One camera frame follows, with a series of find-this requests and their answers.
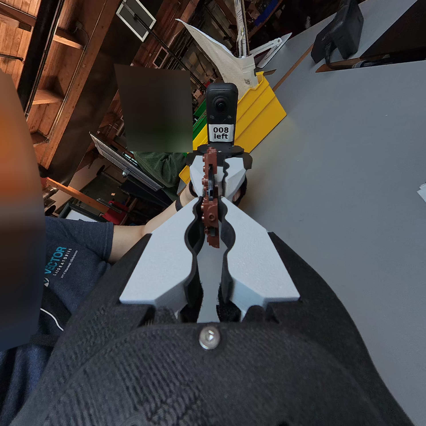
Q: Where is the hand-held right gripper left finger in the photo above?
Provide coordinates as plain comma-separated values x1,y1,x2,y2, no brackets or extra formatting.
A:
119,196,204,313

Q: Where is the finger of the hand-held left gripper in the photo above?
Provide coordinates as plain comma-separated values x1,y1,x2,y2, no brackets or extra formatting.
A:
217,156,249,200
189,156,208,197

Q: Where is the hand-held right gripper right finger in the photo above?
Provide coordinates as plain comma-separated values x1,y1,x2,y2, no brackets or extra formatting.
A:
219,196,301,316

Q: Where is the brown and black brick assembly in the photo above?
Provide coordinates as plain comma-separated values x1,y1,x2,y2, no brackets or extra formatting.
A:
201,148,222,249

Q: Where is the person's left forearm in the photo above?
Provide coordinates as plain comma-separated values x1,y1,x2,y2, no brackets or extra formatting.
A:
109,199,183,264

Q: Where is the grey desk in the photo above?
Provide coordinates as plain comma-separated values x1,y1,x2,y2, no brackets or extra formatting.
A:
238,0,426,426

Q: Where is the person's left hand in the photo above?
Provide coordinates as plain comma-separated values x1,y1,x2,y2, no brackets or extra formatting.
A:
181,184,201,211

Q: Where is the green plastic bin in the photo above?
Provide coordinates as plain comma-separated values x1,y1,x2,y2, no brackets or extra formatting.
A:
192,100,208,147

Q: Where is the white crumpled paper bag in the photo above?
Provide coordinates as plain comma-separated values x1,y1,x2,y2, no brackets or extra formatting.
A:
176,18,257,90

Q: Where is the yellow plastic bin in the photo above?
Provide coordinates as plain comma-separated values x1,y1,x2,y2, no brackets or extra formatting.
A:
179,71,287,187

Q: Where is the white angled stand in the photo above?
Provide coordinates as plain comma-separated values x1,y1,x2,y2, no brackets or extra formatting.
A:
250,33,293,69

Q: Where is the red box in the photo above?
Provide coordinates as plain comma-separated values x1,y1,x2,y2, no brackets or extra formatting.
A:
106,200,130,224

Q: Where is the white printed sheet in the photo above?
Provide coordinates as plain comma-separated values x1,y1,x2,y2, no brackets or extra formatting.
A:
234,0,249,58

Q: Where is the person's dark blue shirt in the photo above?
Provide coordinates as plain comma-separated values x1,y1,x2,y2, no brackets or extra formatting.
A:
0,216,115,426

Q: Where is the grey metal cabinet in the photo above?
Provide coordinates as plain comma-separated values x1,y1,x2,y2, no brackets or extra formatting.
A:
89,131,164,192

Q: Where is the white box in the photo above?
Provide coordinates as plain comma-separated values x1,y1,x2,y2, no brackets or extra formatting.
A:
61,201,110,223

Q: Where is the white framed panel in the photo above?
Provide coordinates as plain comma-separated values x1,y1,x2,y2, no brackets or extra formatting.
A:
116,0,157,43

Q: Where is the black box device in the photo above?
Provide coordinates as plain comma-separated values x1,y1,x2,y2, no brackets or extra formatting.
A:
311,0,365,64

